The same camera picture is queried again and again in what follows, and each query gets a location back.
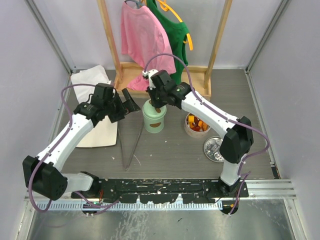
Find left aluminium frame post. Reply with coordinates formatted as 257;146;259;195
24;0;77;75

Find silver embossed tin lid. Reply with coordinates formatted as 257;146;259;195
203;136;225;163

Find white slotted cable duct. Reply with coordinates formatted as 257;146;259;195
48;200;223;211

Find orange fried shrimp piece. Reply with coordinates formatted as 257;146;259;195
202;122;209;132

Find metal serving tongs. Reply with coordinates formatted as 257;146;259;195
117;122;144;171

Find pink t-shirt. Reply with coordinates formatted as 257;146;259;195
121;2;176;91

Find round silver tin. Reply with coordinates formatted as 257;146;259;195
184;113;211;139

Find green t-shirt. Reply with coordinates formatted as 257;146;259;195
145;0;191;86

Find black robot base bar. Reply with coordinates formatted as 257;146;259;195
80;178;249;204

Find mint green tin canister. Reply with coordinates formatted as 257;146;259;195
143;115;164;134

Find white square plate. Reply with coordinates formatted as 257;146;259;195
76;117;118;148

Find grey clothes hanger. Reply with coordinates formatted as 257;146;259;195
124;0;144;9

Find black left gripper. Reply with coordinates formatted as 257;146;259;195
103;88;140;123

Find wooden clothes rack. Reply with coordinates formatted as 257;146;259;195
96;0;233;103

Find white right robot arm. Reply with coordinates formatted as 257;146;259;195
142;69;254;197

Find white cloth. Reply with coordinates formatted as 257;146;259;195
70;65;112;104

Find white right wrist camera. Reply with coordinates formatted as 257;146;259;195
142;69;159;90

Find aluminium corner frame post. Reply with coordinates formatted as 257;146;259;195
245;0;291;73

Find orange clothes hanger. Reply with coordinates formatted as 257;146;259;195
154;0;195;52

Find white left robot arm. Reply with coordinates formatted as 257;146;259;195
22;83;140;201

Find mint green canister lid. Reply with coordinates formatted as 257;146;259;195
142;99;167;120

